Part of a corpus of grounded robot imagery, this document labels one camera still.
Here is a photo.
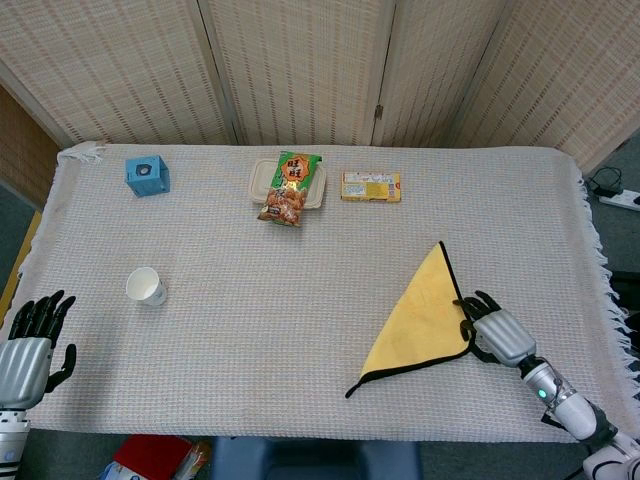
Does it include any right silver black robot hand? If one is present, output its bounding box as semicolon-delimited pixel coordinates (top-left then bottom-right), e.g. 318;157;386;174
452;289;537;369

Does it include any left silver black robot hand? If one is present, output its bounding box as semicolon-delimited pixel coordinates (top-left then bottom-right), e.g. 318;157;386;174
0;289;78;411

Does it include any yellow cloth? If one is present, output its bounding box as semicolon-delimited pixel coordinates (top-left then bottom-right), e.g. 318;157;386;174
344;241;476;400

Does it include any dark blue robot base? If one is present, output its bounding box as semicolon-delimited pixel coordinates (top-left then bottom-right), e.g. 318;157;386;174
212;437;424;480

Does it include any yellow flat board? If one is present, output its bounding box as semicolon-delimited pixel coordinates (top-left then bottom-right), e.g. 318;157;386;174
0;209;44;316

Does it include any white paper cup blue flower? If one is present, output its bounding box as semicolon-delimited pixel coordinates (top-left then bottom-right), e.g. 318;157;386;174
125;266;168;307

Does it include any red package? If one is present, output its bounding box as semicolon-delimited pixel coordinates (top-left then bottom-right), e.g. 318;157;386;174
112;434;194;480

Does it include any white power strip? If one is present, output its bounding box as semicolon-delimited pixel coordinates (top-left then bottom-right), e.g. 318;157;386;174
598;191;640;211

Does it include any yellow flat cardboard box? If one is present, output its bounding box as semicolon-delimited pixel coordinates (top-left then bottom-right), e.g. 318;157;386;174
341;171;403;203

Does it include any brown wooden partition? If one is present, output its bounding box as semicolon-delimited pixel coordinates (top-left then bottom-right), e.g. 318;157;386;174
0;84;61;207

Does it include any blue cardboard cube box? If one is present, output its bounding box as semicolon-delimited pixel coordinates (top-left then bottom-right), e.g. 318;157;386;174
124;154;171;198

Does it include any white woven tablecloth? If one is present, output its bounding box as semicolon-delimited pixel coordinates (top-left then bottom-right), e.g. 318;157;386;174
17;142;636;446

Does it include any green orange snack bag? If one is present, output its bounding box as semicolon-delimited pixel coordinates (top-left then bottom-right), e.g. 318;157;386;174
257;152;323;229

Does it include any woven folding screen panel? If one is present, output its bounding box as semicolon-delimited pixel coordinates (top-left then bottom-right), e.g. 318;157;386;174
372;0;509;149
197;0;399;147
0;0;241;149
457;0;640;171

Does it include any beige plastic lidded container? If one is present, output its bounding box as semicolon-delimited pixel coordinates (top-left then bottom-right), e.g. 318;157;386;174
248;158;328;210

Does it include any black power cable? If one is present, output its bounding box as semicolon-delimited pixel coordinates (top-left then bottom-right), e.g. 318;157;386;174
584;166;625;197

